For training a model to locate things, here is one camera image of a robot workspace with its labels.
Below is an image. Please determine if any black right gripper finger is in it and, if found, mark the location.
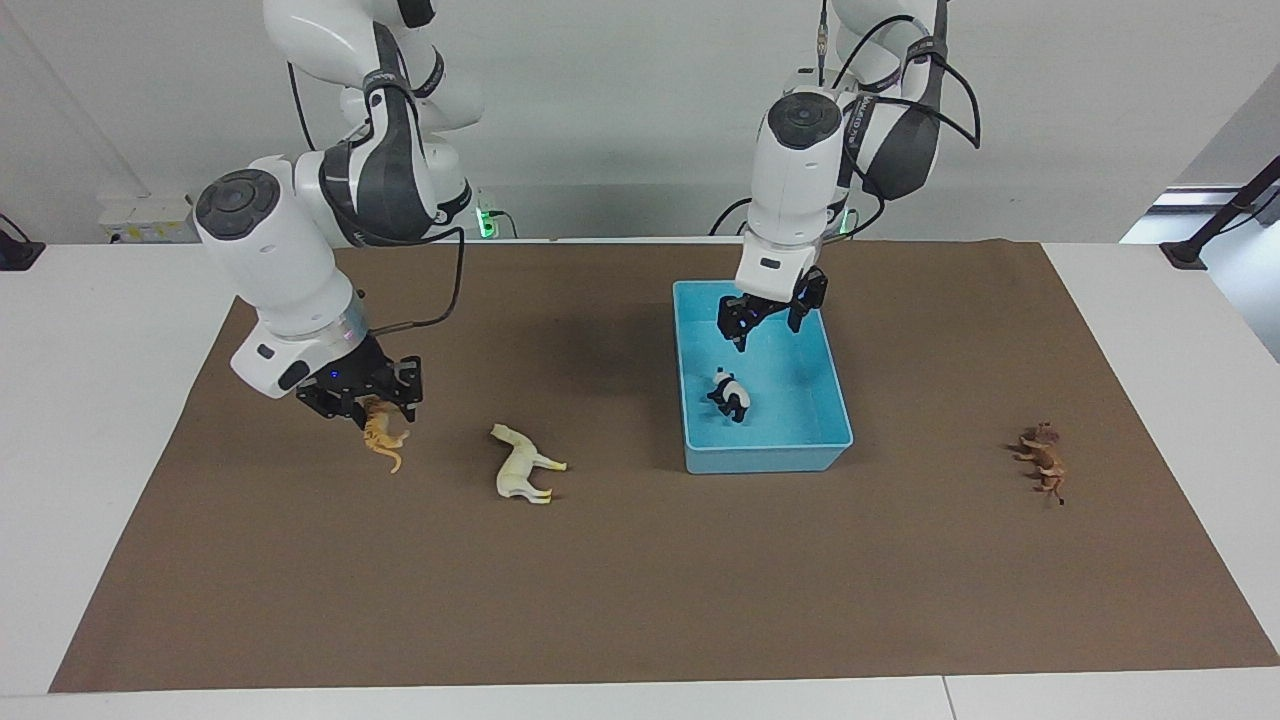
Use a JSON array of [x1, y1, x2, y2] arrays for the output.
[[299, 394, 367, 430], [394, 356, 425, 422]]

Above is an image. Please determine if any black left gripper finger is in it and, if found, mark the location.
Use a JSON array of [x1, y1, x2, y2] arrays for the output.
[[787, 271, 830, 335], [716, 295, 764, 354]]

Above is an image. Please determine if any orange tiger toy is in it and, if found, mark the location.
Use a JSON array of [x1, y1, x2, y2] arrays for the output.
[[360, 397, 412, 475]]

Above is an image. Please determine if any black and white panda toy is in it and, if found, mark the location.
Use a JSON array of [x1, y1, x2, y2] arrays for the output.
[[707, 367, 753, 425]]

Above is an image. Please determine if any cream white horse toy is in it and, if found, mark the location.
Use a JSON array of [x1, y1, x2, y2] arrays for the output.
[[489, 422, 569, 506]]

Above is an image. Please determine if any brown lion toy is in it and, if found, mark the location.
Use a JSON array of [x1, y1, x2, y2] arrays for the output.
[[1010, 421, 1070, 509]]

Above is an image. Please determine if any blue plastic storage box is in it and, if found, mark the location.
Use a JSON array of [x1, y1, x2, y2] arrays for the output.
[[672, 279, 855, 475]]

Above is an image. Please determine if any white socket box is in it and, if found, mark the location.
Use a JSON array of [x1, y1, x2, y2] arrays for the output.
[[97, 195, 201, 244]]

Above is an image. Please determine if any brown table mat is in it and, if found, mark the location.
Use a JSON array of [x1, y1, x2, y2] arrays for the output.
[[48, 238, 1280, 694]]

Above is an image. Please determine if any black table clamp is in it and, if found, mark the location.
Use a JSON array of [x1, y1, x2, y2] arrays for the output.
[[0, 213, 46, 271]]

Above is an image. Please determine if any black clamp stand with pole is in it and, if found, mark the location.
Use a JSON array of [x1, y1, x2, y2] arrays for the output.
[[1160, 155, 1280, 271]]

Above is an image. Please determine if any black base cable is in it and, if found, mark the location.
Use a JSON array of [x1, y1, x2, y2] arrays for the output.
[[708, 197, 755, 237]]

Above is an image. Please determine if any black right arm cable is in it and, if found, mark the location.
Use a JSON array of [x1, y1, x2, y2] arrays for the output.
[[285, 60, 467, 337]]

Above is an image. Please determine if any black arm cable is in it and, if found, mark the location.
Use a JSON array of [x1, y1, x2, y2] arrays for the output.
[[815, 0, 982, 241], [285, 60, 467, 337]]

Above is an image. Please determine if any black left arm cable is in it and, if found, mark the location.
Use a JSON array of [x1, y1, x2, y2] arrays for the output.
[[815, 0, 982, 241]]

